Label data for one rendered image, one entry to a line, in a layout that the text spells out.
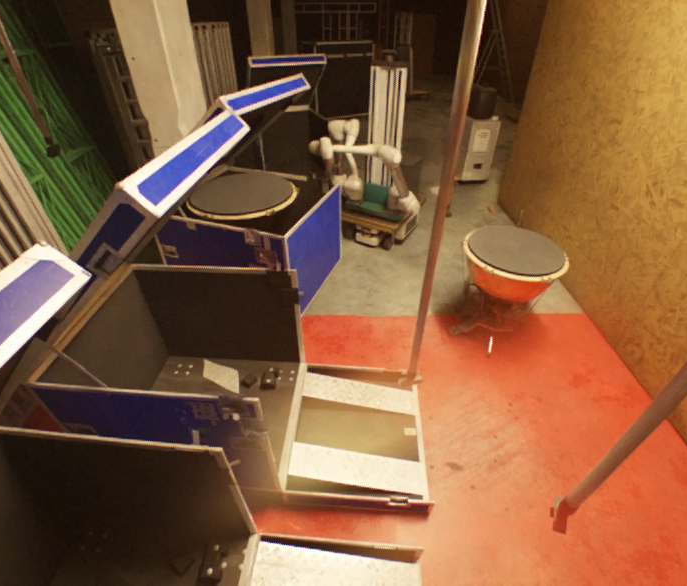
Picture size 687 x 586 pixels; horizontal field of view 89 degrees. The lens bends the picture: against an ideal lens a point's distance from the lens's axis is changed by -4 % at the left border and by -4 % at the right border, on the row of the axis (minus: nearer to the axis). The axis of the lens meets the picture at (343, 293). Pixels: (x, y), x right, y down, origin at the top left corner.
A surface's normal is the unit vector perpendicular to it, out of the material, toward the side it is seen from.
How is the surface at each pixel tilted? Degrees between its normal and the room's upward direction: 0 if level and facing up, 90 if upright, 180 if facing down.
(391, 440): 2
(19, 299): 46
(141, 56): 90
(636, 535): 0
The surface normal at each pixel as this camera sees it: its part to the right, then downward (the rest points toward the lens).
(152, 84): 0.01, 0.62
